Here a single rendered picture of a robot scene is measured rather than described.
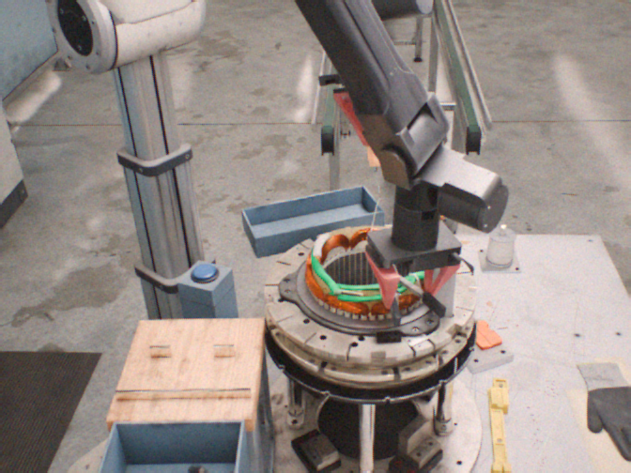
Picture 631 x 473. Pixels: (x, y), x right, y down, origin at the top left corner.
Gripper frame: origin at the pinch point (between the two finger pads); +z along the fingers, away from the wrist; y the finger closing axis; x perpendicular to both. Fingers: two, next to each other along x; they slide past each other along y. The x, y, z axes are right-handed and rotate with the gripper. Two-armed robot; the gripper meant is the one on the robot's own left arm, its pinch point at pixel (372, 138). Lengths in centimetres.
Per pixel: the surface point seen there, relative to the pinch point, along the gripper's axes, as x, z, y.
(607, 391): 0, 54, 43
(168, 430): 4.6, 31.3, -33.8
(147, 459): 8, 36, -37
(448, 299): -4.8, 23.7, 5.7
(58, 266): 237, 56, -14
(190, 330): 17.9, 24.2, -24.6
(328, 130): 124, 11, 65
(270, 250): 33.6, 20.1, -2.7
